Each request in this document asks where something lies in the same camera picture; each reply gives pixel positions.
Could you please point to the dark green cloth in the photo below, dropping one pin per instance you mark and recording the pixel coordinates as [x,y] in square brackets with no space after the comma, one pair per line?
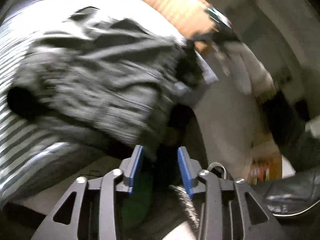
[136,205]

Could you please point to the person's right hand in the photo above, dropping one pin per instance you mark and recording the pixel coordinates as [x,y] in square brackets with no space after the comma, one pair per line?
[241,66]

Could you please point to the wooden slatted bed frame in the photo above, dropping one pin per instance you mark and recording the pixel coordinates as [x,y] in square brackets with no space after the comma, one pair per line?
[172,3]

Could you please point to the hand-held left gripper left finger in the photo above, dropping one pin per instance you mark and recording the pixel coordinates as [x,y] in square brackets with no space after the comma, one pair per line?
[135,166]

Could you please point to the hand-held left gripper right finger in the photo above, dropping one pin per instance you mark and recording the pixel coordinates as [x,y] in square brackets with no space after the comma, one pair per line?
[185,170]

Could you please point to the person's right forearm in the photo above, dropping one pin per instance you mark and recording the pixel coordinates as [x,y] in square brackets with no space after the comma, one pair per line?
[287,122]

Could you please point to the black leather jacket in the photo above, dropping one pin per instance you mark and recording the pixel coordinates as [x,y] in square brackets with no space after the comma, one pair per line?
[290,192]

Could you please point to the wooden shelf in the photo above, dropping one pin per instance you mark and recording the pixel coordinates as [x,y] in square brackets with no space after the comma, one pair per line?
[265,170]

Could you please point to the striped bed sheet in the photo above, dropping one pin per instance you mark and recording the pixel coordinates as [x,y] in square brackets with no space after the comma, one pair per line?
[15,140]

